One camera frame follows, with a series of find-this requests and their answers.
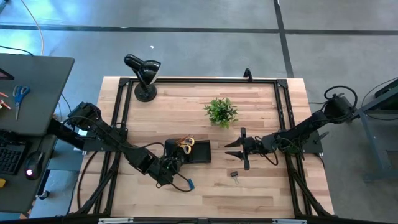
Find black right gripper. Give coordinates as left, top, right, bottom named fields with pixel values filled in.
left=224, top=126, right=266, bottom=171

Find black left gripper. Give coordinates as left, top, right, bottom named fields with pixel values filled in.
left=157, top=139, right=188, bottom=185

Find yellow handled scissors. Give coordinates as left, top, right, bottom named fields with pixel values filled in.
left=178, top=136, right=196, bottom=156

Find black mesh desk organizer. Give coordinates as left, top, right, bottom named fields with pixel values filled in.
left=164, top=138, right=212, bottom=164

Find green plant in white pot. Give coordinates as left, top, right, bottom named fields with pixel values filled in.
left=203, top=96, right=239, bottom=129

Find black desk lamp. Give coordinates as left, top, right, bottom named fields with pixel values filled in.
left=123, top=54, right=162, bottom=103

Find black computer mouse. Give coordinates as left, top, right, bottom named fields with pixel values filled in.
left=24, top=151, right=46, bottom=181

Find grey metal cart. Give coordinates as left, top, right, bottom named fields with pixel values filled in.
left=354, top=77, right=398, bottom=183

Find dark grey side desk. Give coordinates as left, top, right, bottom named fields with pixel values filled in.
left=0, top=53, right=75, bottom=215

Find black keyboard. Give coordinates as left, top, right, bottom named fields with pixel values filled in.
left=0, top=141, right=25, bottom=175

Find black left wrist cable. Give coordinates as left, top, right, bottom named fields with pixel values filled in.
left=155, top=172, right=195, bottom=193

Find black aluminium table frame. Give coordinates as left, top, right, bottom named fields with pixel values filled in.
left=70, top=77, right=335, bottom=218

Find silver metal bracket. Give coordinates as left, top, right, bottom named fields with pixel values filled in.
left=98, top=217, right=134, bottom=224
left=272, top=218, right=307, bottom=224

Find blue handled scissors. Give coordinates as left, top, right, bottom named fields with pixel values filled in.
left=12, top=85, right=31, bottom=121

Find white floor cable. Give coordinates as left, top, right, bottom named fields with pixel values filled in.
left=20, top=0, right=44, bottom=56

